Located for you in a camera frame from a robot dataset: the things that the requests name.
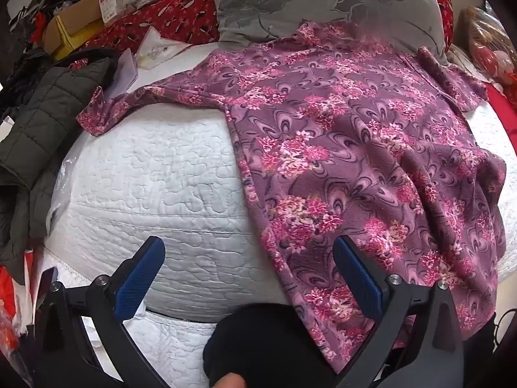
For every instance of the red cloth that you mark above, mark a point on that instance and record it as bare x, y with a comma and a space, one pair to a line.
503, 105

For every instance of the white paper sheet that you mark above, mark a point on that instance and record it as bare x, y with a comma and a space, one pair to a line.
125, 72

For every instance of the cardboard box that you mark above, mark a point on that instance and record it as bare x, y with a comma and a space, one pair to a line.
76, 16

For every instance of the dark green quilted jacket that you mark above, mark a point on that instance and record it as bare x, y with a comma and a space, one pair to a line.
36, 129

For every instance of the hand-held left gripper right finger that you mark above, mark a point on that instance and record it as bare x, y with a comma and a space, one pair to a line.
361, 283

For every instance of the person's black clothing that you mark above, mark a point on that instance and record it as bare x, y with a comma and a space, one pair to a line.
258, 339

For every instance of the red patterned blanket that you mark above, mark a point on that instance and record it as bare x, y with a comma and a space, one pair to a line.
181, 12

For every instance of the purple and white packet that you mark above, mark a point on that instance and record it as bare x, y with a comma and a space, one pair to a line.
109, 4

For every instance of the wrapped gift basket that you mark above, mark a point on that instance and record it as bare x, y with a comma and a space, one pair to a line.
488, 44

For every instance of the purple floral garment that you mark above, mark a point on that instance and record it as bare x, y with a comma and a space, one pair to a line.
343, 149

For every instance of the person's left hand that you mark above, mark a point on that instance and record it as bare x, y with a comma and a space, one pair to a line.
229, 382

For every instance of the red and white plastic bag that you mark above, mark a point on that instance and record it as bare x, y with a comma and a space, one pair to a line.
10, 303

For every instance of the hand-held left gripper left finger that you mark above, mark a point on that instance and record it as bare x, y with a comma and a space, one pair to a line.
133, 287

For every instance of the grey floral pillow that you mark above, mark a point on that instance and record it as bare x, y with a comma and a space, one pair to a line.
291, 4

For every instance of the white quilted mattress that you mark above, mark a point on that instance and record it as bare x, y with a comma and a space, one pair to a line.
161, 169

